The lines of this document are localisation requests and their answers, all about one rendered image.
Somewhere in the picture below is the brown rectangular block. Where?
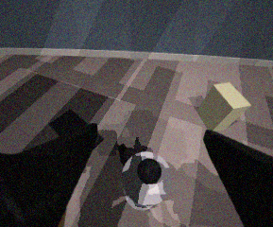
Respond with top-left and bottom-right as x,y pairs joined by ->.
59,210 -> 67,227

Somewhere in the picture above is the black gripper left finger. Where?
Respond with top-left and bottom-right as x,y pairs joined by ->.
0,123 -> 97,227

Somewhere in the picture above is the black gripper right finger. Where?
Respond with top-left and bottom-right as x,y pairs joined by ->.
203,130 -> 273,227

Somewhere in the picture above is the dark grey flat rectangular slab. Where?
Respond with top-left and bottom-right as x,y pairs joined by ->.
49,109 -> 104,149

